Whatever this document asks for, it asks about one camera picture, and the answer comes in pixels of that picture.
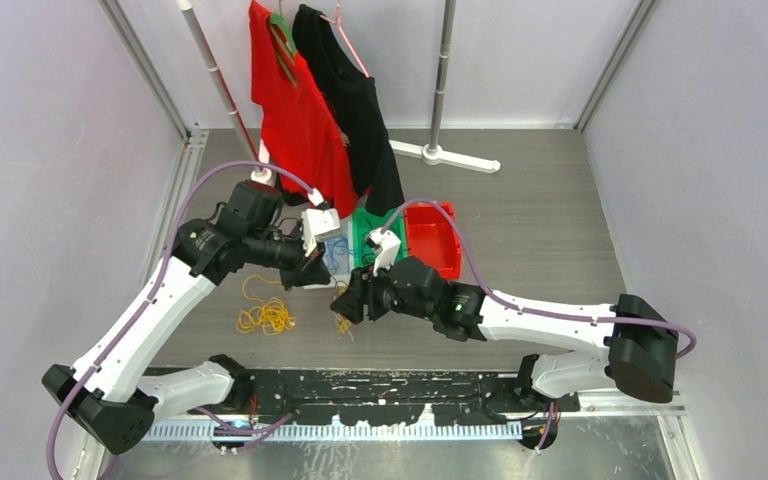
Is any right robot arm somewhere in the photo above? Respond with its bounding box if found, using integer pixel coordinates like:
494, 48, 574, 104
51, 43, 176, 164
330, 257, 679, 411

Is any yellow cable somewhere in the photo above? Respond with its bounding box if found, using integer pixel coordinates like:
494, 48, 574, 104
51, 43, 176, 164
235, 274, 298, 338
332, 280, 356, 337

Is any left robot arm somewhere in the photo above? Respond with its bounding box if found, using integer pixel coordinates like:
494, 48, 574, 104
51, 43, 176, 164
42, 180, 340, 455

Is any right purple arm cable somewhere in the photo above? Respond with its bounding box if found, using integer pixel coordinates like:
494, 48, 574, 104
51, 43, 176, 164
378, 198, 698, 454

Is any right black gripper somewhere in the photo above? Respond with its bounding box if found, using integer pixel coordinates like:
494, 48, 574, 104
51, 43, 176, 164
331, 254, 436, 324

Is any red plastic bin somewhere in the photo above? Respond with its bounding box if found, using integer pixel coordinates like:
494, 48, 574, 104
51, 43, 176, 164
403, 204, 462, 280

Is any black t-shirt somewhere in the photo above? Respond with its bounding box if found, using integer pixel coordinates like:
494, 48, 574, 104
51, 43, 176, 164
292, 4, 405, 217

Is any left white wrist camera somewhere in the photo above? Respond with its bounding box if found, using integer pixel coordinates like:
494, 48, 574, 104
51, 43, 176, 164
300, 188, 340, 257

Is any right rack pole with base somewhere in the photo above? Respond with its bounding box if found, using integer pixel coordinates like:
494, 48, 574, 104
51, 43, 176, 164
387, 0, 502, 175

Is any red t-shirt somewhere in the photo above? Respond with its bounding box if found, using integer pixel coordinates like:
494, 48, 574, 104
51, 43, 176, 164
248, 1, 358, 219

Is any green clothes hanger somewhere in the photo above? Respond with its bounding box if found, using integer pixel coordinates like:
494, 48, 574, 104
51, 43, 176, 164
267, 12, 298, 87

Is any white plastic bin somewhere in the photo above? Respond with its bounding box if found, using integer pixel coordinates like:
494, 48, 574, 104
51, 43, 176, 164
303, 216, 355, 290

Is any blue cable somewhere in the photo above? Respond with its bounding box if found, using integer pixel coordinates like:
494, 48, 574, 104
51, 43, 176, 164
324, 235, 355, 277

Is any rack pole with base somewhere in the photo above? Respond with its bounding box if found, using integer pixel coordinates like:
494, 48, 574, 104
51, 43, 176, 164
176, 0, 276, 186
387, 0, 502, 175

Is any white slotted cable duct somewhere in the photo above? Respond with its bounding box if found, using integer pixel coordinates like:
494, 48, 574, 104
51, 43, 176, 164
142, 417, 523, 443

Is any left rack pole with base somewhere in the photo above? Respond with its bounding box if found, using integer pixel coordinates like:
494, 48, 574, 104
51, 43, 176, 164
176, 0, 276, 186

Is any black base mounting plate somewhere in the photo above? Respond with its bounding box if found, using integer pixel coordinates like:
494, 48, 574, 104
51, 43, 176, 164
186, 368, 581, 428

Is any pink clothes hanger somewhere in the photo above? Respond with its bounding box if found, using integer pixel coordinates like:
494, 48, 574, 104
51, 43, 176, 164
320, 0, 371, 79

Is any green plastic bin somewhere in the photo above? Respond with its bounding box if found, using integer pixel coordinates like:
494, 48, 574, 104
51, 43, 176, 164
351, 207, 408, 267

